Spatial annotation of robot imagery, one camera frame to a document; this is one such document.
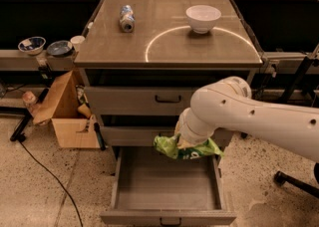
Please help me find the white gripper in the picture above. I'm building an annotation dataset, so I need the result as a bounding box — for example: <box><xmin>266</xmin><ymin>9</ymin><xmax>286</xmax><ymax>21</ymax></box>
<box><xmin>174</xmin><ymin>108</ymin><xmax>216</xmax><ymax>149</ymax></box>

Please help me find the green rice chip bag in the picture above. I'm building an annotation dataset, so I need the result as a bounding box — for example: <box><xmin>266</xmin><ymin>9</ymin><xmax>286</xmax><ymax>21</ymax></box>
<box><xmin>154</xmin><ymin>135</ymin><xmax>223</xmax><ymax>159</ymax></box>

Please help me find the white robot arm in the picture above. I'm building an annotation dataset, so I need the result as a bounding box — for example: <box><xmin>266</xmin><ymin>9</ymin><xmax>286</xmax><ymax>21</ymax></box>
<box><xmin>176</xmin><ymin>77</ymin><xmax>319</xmax><ymax>162</ymax></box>

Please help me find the grey bottom drawer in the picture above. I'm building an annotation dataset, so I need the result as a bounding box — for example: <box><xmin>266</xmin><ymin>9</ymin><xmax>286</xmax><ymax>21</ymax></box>
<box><xmin>101</xmin><ymin>146</ymin><xmax>236</xmax><ymax>227</ymax></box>

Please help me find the grey drawer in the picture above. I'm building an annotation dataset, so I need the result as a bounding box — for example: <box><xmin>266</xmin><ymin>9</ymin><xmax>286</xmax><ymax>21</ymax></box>
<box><xmin>84</xmin><ymin>86</ymin><xmax>252</xmax><ymax>117</ymax></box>
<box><xmin>101</xmin><ymin>146</ymin><xmax>236</xmax><ymax>227</ymax></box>
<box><xmin>100</xmin><ymin>125</ymin><xmax>236</xmax><ymax>148</ymax></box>

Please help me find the grey middle drawer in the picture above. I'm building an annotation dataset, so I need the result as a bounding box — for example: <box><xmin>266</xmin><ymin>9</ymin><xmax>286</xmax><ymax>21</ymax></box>
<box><xmin>100</xmin><ymin>125</ymin><xmax>236</xmax><ymax>148</ymax></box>

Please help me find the grey top drawer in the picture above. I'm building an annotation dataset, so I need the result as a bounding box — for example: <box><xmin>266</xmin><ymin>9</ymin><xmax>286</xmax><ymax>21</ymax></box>
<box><xmin>84</xmin><ymin>86</ymin><xmax>252</xmax><ymax>117</ymax></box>

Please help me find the grey drawer cabinet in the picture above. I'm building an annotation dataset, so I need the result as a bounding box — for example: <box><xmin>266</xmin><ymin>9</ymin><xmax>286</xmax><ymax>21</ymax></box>
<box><xmin>73</xmin><ymin>0</ymin><xmax>264</xmax><ymax>172</ymax></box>

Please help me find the black chair base leg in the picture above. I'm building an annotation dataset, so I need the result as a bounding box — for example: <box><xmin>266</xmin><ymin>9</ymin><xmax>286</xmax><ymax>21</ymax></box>
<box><xmin>274</xmin><ymin>171</ymin><xmax>319</xmax><ymax>198</ymax></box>

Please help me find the white bowl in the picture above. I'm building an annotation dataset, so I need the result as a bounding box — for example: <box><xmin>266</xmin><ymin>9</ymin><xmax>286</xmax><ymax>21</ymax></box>
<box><xmin>185</xmin><ymin>5</ymin><xmax>221</xmax><ymax>34</ymax></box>

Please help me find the open cardboard box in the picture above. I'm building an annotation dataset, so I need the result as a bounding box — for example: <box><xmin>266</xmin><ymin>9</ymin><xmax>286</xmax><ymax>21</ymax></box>
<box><xmin>33</xmin><ymin>71</ymin><xmax>100</xmax><ymax>148</ymax></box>

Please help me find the small white cup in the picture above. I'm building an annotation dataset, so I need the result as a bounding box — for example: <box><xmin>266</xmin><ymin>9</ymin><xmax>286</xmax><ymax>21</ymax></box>
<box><xmin>70</xmin><ymin>35</ymin><xmax>85</xmax><ymax>51</ymax></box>

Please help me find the dark blue bowl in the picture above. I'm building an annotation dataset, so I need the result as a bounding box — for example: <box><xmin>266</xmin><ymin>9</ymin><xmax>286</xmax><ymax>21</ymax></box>
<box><xmin>47</xmin><ymin>40</ymin><xmax>73</xmax><ymax>57</ymax></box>

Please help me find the plastic bottle on floor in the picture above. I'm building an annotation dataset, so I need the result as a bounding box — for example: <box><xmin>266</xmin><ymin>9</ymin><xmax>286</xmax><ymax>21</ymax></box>
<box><xmin>22</xmin><ymin>91</ymin><xmax>41</xmax><ymax>116</ymax></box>

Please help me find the black table leg left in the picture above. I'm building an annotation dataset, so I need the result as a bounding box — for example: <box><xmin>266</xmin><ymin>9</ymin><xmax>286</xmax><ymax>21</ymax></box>
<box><xmin>10</xmin><ymin>89</ymin><xmax>49</xmax><ymax>142</ymax></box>

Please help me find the black floor cable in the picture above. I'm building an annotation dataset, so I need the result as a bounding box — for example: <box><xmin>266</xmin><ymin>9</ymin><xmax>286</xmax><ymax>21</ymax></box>
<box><xmin>18</xmin><ymin>135</ymin><xmax>84</xmax><ymax>227</ymax></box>

